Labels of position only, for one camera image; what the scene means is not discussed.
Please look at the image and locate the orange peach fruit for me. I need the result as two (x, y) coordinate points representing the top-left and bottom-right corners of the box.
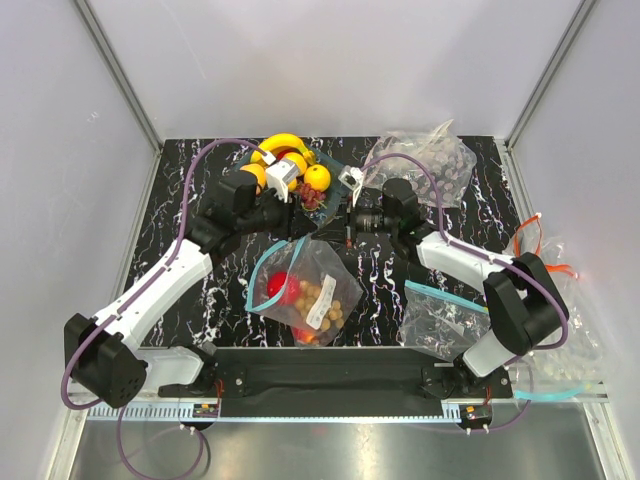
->
(240, 163), (267, 194)

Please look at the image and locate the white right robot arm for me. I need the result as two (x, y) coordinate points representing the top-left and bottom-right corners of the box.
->
(341, 175), (570, 397)

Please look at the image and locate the blue plastic fruit tray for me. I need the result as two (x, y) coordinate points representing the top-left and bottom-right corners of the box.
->
(237, 147), (347, 226)

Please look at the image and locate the clear bag under right arm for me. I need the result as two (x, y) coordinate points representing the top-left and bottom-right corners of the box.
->
(399, 281), (490, 363)

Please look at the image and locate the small red grape bunch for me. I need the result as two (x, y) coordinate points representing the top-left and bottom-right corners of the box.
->
(295, 183), (326, 211)

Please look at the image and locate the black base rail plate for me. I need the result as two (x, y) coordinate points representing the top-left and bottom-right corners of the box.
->
(159, 347), (513, 423)

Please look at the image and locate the yellow lemon fruit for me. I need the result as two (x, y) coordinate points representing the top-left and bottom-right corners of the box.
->
(283, 151), (308, 177)
(304, 164), (331, 192)

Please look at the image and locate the red apple fruit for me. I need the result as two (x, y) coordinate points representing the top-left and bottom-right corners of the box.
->
(267, 271), (301, 305)

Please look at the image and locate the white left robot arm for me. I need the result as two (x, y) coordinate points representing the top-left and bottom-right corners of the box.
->
(61, 184), (317, 410)

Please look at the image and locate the clear orange-zip bag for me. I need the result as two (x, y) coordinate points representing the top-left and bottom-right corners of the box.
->
(505, 212), (579, 280)

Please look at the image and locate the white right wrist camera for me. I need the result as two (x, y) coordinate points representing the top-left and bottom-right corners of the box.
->
(338, 166), (364, 207)

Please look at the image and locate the clear blue-zip bag stack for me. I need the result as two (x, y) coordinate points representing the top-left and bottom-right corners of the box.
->
(509, 273), (608, 402)

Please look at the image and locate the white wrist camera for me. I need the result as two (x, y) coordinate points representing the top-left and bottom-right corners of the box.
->
(338, 166), (364, 207)
(263, 154), (300, 203)

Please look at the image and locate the clear pink-zip bag stack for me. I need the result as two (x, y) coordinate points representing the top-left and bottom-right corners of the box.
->
(364, 120), (477, 208)

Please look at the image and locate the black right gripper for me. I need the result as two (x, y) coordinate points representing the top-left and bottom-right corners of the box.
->
(312, 192), (398, 248)

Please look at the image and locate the brown longan bunch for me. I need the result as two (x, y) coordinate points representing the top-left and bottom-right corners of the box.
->
(294, 276), (344, 332)

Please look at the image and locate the yellow banana bunch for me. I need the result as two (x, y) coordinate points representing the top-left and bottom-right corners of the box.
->
(249, 133), (316, 166)

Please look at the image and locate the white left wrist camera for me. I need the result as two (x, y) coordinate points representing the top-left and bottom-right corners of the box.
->
(263, 154), (300, 203)

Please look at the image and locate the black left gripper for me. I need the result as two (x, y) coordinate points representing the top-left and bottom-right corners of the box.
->
(238, 183), (318, 243)

